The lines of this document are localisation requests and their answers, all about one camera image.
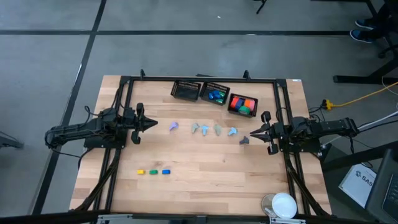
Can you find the silver aluminium rail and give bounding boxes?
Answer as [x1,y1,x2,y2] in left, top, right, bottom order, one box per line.
[96,213,134,224]
[269,217,307,224]

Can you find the white cable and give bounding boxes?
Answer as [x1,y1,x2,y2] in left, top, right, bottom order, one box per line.
[323,110,398,147]

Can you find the clear round lid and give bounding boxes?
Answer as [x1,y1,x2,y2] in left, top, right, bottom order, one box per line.
[261,193,276,217]

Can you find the thin black stand leg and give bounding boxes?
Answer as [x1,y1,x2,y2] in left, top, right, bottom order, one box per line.
[253,0,268,15]

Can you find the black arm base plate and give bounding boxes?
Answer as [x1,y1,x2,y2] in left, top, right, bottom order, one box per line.
[277,128,323,153]
[83,129,127,149]

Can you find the black equipment case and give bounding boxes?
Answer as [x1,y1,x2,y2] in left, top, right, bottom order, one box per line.
[365,148,398,223]

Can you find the person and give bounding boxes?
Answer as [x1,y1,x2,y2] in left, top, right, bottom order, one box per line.
[349,0,398,44]

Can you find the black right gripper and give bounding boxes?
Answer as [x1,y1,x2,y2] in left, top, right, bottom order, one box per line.
[249,110,285,156]

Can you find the black plastic mesh basket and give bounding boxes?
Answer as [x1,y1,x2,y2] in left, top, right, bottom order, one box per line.
[199,81,231,106]
[227,93,259,118]
[170,80,202,102]

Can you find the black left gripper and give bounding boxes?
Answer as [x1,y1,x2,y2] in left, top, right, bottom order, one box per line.
[121,103,159,145]

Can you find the black desk crossbar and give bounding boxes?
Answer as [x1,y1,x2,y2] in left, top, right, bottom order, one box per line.
[322,141,398,172]

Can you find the black aluminium table frame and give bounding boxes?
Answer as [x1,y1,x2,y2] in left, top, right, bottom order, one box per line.
[70,68,333,218]

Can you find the white booklet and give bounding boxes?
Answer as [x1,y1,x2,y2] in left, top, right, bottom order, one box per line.
[338,164,377,208]

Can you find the black desk foot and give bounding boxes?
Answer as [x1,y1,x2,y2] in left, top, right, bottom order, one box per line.
[333,57,398,85]

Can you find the black stand foot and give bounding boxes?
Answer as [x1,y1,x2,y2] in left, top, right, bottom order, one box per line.
[0,130,25,149]

